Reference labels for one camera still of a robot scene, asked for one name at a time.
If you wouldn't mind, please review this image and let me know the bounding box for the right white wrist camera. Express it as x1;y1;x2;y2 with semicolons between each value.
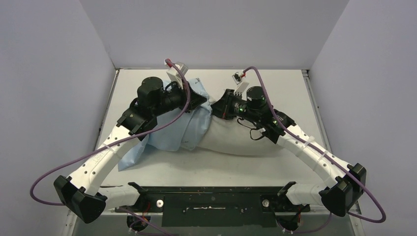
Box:
232;72;249;96

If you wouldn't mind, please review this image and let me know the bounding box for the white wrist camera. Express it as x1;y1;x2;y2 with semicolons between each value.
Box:
165;62;188;89
232;72;249;96

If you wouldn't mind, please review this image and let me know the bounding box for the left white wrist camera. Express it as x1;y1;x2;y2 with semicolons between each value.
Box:
165;62;188;89

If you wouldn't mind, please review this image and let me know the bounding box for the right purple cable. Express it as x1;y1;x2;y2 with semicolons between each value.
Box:
242;66;387;224

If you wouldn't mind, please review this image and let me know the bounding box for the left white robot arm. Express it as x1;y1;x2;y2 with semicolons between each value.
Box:
54;77;211;224

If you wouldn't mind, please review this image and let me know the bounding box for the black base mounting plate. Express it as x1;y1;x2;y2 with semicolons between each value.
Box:
127;186;310;228

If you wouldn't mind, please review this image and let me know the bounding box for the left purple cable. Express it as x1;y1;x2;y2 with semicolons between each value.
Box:
30;59;191;207

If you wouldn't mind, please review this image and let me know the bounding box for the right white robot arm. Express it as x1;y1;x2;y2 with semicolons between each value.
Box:
211;86;366;217

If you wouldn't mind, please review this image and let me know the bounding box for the black loop cable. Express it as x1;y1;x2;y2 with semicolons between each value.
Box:
237;118;271;141

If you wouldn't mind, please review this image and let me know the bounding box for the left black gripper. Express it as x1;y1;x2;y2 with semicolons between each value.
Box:
152;79;207;117

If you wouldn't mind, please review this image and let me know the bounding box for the purple cable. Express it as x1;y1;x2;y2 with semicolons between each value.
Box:
30;59;191;207
242;66;387;224

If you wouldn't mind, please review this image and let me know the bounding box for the white pillow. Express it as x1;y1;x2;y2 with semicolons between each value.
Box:
195;94;287;156

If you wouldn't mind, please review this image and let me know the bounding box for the light blue pillowcase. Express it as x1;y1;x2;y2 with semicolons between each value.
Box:
118;78;212;171

